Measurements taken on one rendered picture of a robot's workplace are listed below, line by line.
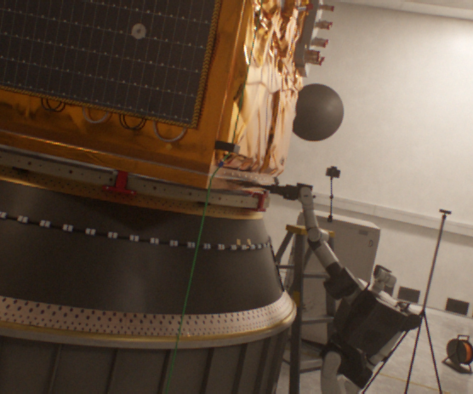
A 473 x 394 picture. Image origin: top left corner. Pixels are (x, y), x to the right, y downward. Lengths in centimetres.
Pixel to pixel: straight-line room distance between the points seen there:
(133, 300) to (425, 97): 872
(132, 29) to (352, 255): 455
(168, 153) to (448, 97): 878
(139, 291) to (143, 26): 95
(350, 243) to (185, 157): 435
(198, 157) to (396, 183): 839
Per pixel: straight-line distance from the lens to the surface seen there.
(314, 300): 610
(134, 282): 205
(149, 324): 202
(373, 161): 1001
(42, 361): 204
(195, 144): 179
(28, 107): 206
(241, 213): 247
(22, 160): 218
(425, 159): 1013
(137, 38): 188
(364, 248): 601
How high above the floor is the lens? 183
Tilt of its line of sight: 2 degrees down
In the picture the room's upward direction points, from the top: 12 degrees clockwise
